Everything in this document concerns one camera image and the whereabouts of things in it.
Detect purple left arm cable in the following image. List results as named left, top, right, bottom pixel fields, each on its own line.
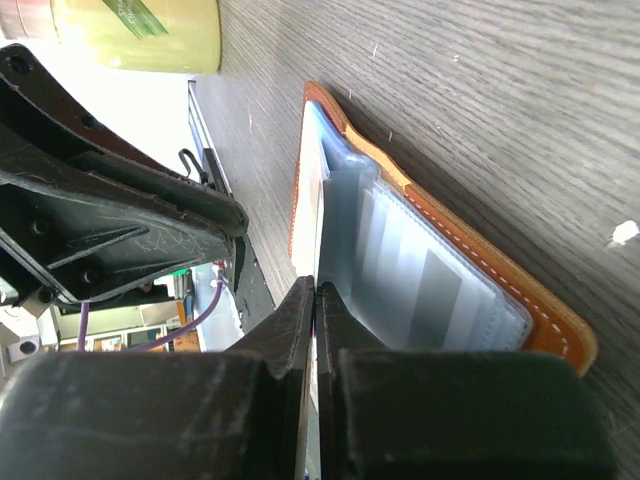
left=74, top=269, right=227, bottom=353

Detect brown leather card holder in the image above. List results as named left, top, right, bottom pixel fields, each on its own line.
left=289, top=81, right=598, bottom=374

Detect white cable duct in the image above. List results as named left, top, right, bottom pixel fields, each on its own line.
left=187, top=80, right=210, bottom=163

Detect green squeeze bottle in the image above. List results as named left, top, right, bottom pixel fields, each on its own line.
left=1, top=0, right=221, bottom=74

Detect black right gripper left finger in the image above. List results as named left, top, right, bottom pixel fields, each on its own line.
left=1, top=277, right=315, bottom=479

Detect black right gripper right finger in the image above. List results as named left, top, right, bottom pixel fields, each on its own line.
left=315, top=283, right=618, bottom=479

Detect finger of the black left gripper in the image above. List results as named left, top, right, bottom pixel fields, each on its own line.
left=1, top=44, right=249, bottom=306

